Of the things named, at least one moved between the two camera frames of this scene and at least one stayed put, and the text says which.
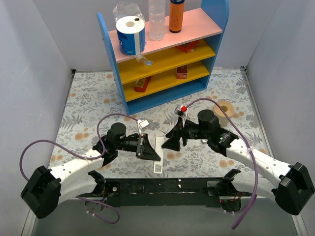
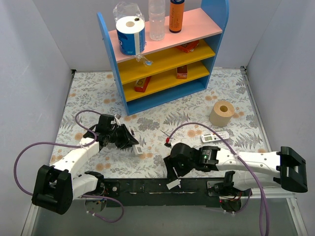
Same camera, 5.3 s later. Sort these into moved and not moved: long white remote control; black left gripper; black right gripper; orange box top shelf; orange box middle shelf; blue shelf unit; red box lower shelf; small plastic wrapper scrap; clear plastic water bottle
Moved: black right gripper; long white remote control; black left gripper
Not moved: orange box top shelf; blue shelf unit; small plastic wrapper scrap; clear plastic water bottle; orange box middle shelf; red box lower shelf
